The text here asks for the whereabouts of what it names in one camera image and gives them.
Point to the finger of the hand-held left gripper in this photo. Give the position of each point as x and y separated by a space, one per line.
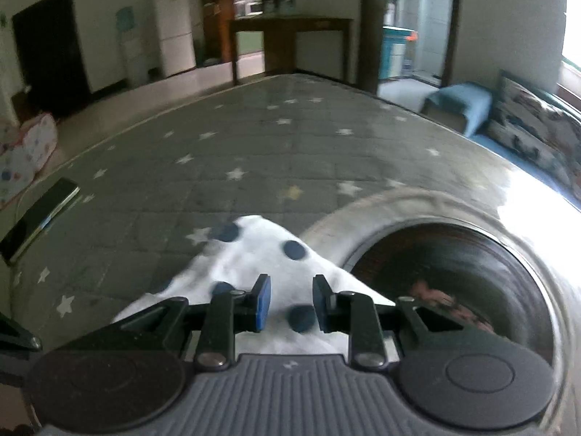
18 332

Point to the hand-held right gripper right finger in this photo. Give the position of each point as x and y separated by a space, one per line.
321 303

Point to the dark wooden desk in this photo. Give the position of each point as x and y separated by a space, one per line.
290 41

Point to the white polka dot pants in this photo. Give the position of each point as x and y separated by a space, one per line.
281 254

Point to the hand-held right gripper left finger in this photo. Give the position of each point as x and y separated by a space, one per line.
262 303

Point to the dotted pink white bag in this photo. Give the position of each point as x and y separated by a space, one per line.
22 154

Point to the black smartphone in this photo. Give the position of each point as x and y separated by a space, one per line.
38 220

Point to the blue cardboard box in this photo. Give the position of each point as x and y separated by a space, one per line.
397 52

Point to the white refrigerator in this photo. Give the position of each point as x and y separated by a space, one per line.
174 32

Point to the grey star quilted mat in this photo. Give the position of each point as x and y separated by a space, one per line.
236 154

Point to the dark wooden door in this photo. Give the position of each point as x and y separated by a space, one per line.
47 50

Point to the white water dispenser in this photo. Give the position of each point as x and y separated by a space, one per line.
134 50

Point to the window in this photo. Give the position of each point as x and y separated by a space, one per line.
572 32

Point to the blue sofa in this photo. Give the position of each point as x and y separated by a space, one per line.
463 104

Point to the butterfly print pillow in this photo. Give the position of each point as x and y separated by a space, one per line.
535 131

